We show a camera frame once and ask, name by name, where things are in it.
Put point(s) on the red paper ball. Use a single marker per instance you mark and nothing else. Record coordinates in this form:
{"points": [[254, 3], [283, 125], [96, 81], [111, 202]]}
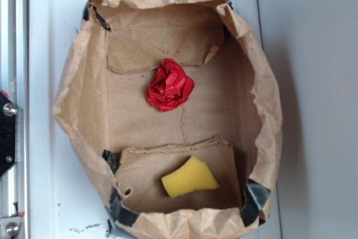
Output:
{"points": [[170, 87]]}

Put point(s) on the brown paper bag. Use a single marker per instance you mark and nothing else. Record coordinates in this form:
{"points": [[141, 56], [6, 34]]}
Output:
{"points": [[232, 120]]}

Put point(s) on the yellow sponge piece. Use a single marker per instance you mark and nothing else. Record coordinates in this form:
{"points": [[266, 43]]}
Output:
{"points": [[193, 175]]}

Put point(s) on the black tape bottom right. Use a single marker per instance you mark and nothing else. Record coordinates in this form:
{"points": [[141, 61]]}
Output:
{"points": [[256, 197]]}

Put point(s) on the black tape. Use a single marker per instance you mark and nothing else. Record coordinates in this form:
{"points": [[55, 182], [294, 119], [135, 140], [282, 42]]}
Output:
{"points": [[86, 15], [256, 197], [117, 210]]}

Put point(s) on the black tape bottom left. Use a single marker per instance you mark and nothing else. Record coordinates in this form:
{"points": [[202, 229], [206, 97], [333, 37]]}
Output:
{"points": [[117, 210]]}

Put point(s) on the black tape top left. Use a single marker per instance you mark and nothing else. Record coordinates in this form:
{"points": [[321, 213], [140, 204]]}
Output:
{"points": [[86, 15]]}

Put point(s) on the white plastic tray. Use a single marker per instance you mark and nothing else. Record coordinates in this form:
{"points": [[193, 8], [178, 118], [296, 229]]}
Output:
{"points": [[63, 201]]}

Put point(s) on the black mounting bracket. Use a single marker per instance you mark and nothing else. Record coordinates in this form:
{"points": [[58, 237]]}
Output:
{"points": [[7, 133]]}

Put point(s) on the aluminium frame rail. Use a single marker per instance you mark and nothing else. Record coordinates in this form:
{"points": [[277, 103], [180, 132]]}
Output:
{"points": [[14, 79]]}

